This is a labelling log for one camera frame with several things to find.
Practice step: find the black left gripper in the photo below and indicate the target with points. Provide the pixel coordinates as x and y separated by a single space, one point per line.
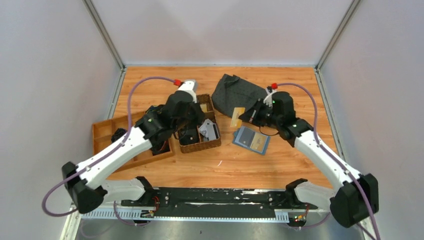
199 115

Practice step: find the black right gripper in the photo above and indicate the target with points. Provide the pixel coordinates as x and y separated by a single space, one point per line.
252 115

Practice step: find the teal leather card holder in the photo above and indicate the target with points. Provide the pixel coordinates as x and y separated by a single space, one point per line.
261 153

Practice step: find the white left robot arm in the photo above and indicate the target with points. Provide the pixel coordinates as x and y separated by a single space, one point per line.
88 185

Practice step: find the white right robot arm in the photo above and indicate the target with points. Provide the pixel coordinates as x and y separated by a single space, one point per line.
353 196

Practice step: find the grey card in holder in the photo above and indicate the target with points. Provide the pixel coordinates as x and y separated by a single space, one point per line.
245 136

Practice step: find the woven wicker basket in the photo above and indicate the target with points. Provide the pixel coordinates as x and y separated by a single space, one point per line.
203 99

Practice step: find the dark grey dotted cloth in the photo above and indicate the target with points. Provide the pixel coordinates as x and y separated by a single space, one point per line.
234 92

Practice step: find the black rolled belt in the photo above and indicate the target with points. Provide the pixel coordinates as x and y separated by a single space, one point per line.
161 148

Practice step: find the black rolled tie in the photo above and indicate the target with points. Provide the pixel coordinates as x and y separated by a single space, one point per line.
118 135

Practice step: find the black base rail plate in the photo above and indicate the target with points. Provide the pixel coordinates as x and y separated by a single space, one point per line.
234 203

